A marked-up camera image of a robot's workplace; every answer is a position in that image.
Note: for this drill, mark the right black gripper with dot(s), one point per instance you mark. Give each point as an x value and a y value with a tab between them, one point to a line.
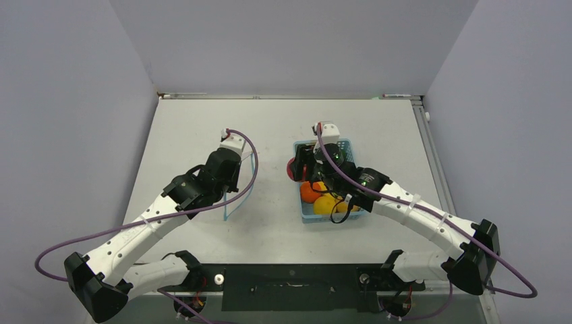
305	156

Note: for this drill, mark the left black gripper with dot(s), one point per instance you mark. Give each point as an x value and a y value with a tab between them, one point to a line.
232	187

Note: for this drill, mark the clear zip top bag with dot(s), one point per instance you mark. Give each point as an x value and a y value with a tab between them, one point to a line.
232	204

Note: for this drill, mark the red apple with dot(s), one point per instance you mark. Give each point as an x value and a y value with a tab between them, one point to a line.
297	169

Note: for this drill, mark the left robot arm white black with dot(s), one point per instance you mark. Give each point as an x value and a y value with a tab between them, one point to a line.
107	277

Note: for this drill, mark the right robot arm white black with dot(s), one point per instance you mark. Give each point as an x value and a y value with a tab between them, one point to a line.
465	246

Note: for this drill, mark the yellow orange fruit left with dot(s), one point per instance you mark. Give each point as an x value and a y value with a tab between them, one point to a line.
325	205

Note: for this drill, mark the yellow orange fruit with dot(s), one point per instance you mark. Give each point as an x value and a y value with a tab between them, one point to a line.
343	207
325	205

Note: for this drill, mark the yellow orange fruit bottom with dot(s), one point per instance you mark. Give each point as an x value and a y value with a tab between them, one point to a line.
343	207

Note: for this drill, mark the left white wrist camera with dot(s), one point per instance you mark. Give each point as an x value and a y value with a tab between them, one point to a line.
231	141

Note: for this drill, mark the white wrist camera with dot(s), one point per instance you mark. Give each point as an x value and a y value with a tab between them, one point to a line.
231	141
329	132

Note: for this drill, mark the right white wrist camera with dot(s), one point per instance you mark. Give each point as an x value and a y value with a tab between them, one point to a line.
329	132

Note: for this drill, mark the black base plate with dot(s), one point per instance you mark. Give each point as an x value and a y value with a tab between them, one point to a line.
297	287

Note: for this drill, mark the aluminium rail frame right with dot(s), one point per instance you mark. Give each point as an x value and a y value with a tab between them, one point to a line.
438	173

